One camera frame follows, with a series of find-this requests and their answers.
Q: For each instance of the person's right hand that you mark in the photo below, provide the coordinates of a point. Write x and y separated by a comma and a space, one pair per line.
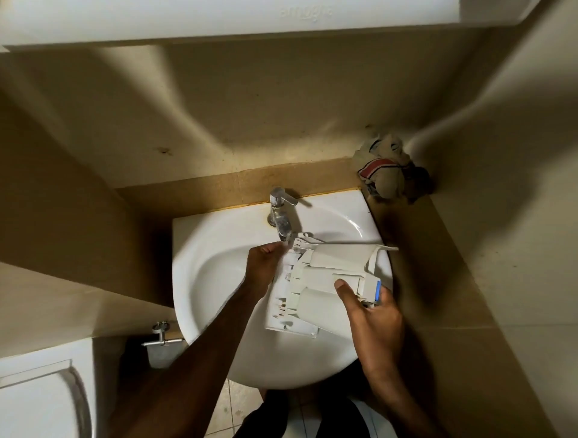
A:
375, 329

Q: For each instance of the person's left hand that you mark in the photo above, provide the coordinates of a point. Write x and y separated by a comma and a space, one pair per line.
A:
262, 268

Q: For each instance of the chrome faucet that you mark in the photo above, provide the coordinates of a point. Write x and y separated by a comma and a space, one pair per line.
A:
282, 214

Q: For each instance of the white detergent drawer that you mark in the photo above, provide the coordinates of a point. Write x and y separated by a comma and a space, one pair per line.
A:
316, 289

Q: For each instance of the beige striped rag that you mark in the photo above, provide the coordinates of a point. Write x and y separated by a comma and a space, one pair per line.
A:
388, 176

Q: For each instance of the person's right forearm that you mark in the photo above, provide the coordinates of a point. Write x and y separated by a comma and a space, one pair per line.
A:
402, 406

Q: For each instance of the person's left forearm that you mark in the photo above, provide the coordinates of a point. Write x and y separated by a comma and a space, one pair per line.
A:
180, 383

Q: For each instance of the person's black shorts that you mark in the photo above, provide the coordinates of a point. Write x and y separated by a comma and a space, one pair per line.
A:
271, 422

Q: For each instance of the white ceramic sink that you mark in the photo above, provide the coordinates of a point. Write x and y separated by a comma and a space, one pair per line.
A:
216, 280

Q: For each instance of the metal toilet paper holder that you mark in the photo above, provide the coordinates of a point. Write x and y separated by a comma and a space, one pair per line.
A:
160, 347

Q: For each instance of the white mirror cabinet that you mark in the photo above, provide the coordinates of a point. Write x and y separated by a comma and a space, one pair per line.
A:
226, 20

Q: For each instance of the white toilet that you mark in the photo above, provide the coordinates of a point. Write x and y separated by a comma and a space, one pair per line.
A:
40, 397

